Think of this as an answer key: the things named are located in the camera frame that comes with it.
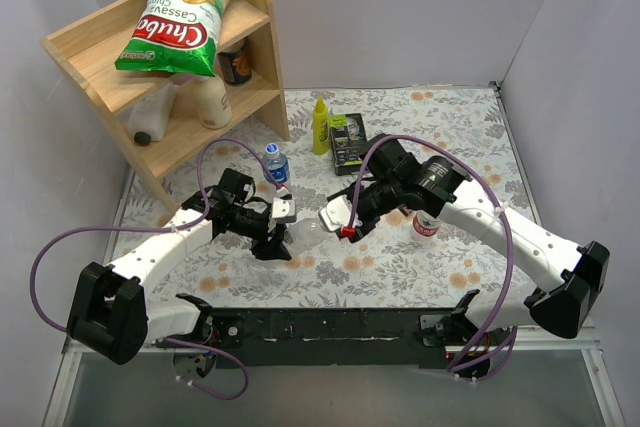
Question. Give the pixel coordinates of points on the aluminium frame rail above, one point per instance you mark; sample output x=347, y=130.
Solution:
x=535, y=338

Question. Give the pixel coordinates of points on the wooden shelf rack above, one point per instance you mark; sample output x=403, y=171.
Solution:
x=87, y=50

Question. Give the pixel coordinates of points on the cream plastic bottle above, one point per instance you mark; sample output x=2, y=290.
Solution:
x=212, y=102

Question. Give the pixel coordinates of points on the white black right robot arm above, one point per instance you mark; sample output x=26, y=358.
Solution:
x=566, y=277

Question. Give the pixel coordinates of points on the dark orange drink can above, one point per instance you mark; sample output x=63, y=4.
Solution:
x=235, y=64

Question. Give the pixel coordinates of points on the clear bottle black cap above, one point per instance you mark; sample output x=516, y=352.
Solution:
x=148, y=119

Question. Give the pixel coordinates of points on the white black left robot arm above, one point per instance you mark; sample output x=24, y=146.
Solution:
x=111, y=313

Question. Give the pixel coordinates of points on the black green product box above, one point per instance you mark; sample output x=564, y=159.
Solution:
x=348, y=136

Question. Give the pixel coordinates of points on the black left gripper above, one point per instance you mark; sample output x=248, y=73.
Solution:
x=273, y=239

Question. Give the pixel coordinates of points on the clear plastic bottle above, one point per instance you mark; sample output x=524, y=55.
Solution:
x=303, y=236

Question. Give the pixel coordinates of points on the blue label water bottle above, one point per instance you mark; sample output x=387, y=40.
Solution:
x=277, y=164

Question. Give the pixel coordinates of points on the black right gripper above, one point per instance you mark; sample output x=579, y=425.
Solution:
x=345, y=227

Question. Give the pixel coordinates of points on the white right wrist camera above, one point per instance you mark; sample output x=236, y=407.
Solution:
x=335, y=217

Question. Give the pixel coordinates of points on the red label water bottle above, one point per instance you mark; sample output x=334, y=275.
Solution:
x=424, y=225

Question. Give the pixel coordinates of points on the yellow glue bottle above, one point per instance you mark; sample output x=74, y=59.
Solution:
x=320, y=127

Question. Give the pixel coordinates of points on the floral table mat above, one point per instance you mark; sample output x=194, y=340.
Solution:
x=392, y=266

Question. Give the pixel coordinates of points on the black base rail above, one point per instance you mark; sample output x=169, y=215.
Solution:
x=422, y=337

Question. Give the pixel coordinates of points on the green cassava chips bag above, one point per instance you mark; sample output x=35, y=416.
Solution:
x=175, y=36

